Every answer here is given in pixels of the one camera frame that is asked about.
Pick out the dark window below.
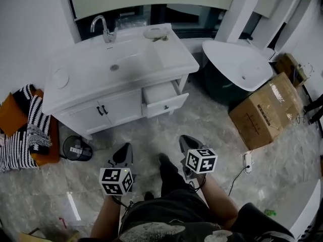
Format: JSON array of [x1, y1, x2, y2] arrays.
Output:
[[74, 4, 228, 41]]

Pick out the black power cable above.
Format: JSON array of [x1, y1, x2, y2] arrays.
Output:
[[228, 165, 250, 197]]

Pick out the white oval soap dish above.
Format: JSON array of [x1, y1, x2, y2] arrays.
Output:
[[143, 26, 170, 39]]

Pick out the white curved tub rim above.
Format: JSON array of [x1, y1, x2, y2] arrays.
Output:
[[287, 180, 323, 242]]

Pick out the dark freestanding bathtub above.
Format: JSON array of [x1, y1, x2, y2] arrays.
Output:
[[201, 39, 275, 105]]

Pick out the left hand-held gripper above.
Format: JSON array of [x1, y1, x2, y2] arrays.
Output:
[[98, 142, 134, 197]]

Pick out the round white lid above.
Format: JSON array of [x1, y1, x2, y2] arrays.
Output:
[[52, 68, 70, 90]]

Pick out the person's left forearm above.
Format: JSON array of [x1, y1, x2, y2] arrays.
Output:
[[90, 195, 123, 239]]

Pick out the person's right forearm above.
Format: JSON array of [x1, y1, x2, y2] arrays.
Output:
[[194, 175, 240, 226]]

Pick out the wooden chair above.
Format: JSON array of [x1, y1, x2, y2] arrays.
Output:
[[19, 227, 80, 242]]

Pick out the orange cushion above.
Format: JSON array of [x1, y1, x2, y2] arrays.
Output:
[[0, 92, 29, 138]]

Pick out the narrow white cabinet door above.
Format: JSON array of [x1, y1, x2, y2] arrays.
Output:
[[97, 89, 143, 126]]

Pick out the open yellow carton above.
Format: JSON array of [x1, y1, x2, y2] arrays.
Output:
[[274, 53, 310, 88]]

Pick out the striped fringed throw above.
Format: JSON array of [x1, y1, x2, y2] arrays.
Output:
[[12, 84, 53, 155]]

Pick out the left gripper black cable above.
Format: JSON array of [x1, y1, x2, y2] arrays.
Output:
[[111, 195, 134, 211]]

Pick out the white ceramic sink top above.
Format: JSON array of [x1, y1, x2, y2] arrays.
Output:
[[41, 23, 200, 115]]

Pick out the chrome faucet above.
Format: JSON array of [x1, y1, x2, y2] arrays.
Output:
[[90, 15, 118, 44]]

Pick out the large cardboard box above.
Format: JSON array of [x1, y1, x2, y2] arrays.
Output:
[[228, 72, 303, 151]]

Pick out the orange armchair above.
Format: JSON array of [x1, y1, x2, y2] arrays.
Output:
[[0, 88, 61, 171]]

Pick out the person's dark printed shirt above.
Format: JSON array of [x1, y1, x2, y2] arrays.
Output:
[[117, 200, 296, 242]]

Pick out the wide white cabinet door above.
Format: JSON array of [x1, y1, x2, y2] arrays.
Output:
[[59, 99, 113, 133]]

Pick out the black white striped blanket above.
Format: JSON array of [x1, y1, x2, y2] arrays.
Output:
[[0, 131, 40, 172]]

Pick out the person's black trousers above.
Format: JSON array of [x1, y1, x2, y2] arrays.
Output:
[[143, 155, 211, 219]]

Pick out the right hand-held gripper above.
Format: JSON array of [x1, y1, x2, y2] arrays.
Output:
[[178, 134, 219, 183]]

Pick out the white power strip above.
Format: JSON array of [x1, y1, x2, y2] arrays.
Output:
[[243, 153, 254, 174]]

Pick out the black wire wastebasket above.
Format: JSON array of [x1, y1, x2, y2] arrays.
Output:
[[62, 135, 93, 162]]

